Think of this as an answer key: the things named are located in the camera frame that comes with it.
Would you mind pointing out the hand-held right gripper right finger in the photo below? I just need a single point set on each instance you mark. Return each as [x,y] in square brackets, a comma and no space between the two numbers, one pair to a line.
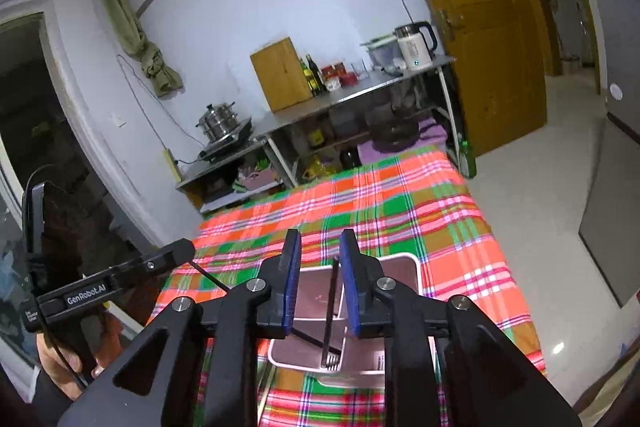
[350,297]

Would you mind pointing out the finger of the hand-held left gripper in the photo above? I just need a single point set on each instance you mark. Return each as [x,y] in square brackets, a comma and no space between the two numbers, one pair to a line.
[155,259]

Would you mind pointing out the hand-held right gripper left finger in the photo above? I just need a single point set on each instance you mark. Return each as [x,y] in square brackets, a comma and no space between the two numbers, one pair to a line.
[291,277]

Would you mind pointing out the black fork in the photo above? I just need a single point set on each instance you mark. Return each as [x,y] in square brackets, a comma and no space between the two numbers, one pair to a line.
[331,302]

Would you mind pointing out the pink utensil holder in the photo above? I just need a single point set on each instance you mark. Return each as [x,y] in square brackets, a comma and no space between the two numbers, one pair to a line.
[317,287]

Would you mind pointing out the thin black chopstick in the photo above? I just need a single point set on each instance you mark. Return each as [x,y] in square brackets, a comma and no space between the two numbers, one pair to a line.
[210,277]

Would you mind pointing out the person's left forearm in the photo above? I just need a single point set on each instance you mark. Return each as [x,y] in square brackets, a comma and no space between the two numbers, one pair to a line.
[35,402]

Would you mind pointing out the person's left hand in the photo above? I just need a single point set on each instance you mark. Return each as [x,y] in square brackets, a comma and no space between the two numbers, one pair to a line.
[70,364]

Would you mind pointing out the yellow power strip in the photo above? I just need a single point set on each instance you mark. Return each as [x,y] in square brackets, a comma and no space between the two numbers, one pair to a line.
[171,166]

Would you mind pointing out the pink basket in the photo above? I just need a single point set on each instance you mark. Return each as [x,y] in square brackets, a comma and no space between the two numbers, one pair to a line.
[257,181]

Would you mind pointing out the plaid cloth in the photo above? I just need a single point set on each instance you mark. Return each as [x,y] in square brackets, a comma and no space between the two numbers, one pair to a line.
[400,207]

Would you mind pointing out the low steel table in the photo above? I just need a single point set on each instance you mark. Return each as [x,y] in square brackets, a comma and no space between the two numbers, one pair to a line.
[225,164]

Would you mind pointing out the black induction cooker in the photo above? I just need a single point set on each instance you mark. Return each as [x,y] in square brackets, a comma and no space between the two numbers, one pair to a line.
[230,142]

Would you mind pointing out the yellow package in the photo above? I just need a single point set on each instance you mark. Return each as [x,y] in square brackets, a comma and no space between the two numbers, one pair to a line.
[316,138]

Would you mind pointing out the steel pot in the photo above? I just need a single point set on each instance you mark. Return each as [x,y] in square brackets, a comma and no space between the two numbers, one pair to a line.
[217,123]

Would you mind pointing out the black wok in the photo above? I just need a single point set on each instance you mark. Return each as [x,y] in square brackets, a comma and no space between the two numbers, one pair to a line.
[392,127]

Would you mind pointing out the green plastic bottle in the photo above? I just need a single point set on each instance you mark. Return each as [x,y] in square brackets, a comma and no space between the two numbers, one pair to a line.
[468,162]

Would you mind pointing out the purple cloth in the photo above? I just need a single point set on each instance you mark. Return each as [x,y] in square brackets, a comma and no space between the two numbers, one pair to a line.
[430,132]

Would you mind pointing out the tall steel table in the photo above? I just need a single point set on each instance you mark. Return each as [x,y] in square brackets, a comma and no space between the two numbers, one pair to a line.
[350,94]

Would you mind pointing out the green curtain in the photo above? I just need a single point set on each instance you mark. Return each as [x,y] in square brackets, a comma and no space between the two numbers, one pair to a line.
[150,62]

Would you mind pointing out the green oil bottle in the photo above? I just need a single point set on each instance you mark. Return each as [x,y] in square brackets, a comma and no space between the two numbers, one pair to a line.
[305,79]

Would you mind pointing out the red jar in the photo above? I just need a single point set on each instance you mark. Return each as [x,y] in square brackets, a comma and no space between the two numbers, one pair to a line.
[347,79]
[330,79]

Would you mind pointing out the wooden cutting board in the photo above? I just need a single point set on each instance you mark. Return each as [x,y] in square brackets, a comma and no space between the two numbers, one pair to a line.
[280,74]

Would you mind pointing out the dark oil bottle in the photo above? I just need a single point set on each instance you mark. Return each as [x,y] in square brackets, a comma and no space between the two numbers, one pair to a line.
[315,74]

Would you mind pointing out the clear plastic container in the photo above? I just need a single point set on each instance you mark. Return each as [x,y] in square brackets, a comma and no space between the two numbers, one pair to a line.
[381,54]

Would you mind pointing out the white electric kettle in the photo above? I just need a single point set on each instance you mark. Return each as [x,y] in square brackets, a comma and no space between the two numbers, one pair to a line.
[415,47]

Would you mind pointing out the grey panel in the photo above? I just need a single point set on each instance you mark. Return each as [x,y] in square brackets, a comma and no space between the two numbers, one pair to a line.
[610,207]

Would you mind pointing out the white wall socket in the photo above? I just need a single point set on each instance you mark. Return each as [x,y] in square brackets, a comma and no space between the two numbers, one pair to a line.
[120,119]

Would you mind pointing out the white window frame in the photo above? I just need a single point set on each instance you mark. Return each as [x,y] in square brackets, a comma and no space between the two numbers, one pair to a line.
[65,57]

